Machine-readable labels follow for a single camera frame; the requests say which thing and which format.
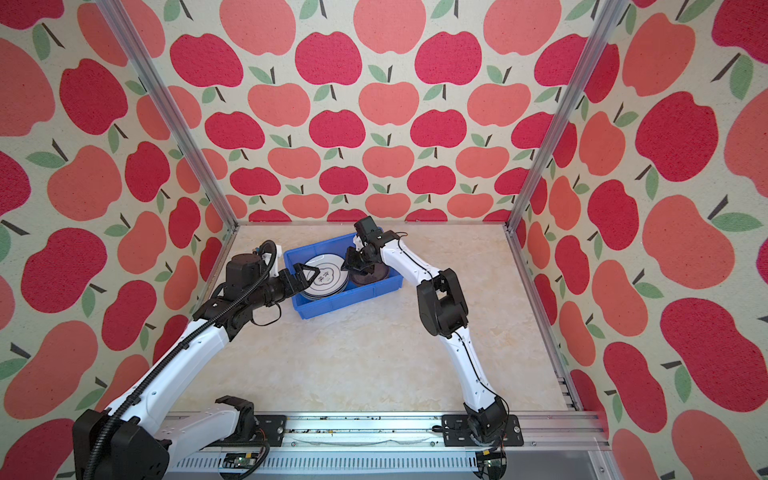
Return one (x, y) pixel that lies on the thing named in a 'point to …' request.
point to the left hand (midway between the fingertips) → (314, 277)
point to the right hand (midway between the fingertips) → (348, 267)
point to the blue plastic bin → (355, 298)
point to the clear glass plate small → (378, 272)
